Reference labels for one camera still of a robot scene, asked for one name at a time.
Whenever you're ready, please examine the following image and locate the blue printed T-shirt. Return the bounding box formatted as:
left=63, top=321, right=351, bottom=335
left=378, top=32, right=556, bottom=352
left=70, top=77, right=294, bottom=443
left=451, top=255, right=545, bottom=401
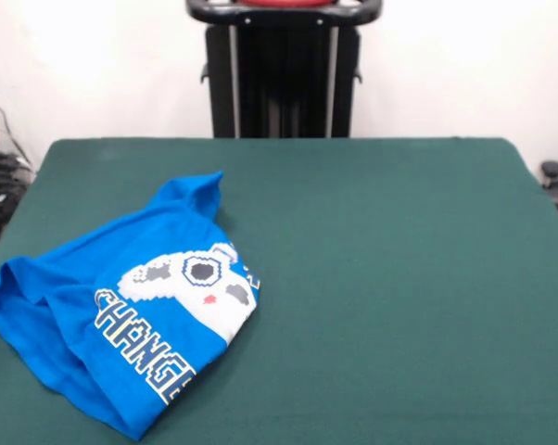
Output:
left=0, top=170, right=263, bottom=442

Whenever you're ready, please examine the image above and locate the dark green table cloth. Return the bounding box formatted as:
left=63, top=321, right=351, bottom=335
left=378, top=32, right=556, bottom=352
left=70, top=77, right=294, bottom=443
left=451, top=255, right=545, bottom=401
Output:
left=0, top=136, right=558, bottom=445

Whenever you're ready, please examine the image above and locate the black office chair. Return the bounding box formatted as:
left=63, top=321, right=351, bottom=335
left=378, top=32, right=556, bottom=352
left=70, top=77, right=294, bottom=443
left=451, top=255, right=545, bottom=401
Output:
left=539, top=159, right=558, bottom=233

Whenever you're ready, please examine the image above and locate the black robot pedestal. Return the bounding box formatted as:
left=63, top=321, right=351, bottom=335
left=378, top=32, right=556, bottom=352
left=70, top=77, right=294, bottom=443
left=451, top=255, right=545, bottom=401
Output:
left=185, top=0, right=383, bottom=139

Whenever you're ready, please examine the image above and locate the black cable tangle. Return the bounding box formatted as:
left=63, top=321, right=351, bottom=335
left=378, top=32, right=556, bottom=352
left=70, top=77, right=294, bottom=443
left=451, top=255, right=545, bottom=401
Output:
left=0, top=85, right=37, bottom=245

